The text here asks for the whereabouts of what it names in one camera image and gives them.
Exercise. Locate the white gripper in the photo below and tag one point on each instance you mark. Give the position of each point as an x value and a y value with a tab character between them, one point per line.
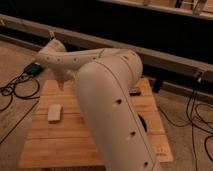
62	76

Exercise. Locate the black rectangular box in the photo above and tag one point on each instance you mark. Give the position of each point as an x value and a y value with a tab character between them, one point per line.
135	92

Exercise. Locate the black round bowl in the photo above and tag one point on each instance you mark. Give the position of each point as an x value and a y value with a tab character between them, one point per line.
143	122

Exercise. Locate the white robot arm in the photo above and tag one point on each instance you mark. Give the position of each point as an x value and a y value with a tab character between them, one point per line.
104	78

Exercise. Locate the wooden board table top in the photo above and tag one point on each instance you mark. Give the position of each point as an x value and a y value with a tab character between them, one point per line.
67	142

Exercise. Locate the white sponge block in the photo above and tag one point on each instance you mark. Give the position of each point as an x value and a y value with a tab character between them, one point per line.
54	112

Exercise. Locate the black power adapter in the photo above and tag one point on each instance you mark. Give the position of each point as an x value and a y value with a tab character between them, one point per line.
33	69

